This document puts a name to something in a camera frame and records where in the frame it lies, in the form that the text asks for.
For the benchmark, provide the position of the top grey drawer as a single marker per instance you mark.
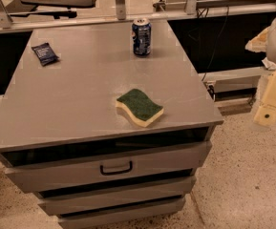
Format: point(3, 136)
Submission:
point(94, 169)

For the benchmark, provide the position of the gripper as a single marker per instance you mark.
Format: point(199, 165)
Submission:
point(267, 112)

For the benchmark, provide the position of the blue pepsi can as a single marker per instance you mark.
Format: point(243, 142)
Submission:
point(141, 34)

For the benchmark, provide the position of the grey drawer cabinet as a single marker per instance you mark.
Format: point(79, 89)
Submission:
point(67, 109)

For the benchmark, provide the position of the dark blue snack packet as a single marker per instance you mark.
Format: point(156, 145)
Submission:
point(45, 54)

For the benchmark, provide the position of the metal railing frame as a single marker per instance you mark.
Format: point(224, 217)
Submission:
point(117, 11)

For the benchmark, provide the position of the black drawer handle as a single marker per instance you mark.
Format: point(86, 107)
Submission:
point(116, 170)

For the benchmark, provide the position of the black office chair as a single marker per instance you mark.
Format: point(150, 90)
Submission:
point(23, 8)

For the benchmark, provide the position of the green and yellow sponge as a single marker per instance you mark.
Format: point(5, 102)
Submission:
point(139, 107)

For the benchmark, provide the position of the middle grey drawer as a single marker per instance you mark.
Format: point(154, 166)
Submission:
point(128, 194)

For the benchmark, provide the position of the grey drawer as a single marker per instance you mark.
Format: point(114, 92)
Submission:
point(94, 169)
point(149, 209)
point(128, 194)

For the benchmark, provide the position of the bottom grey drawer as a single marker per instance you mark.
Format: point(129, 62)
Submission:
point(149, 209)

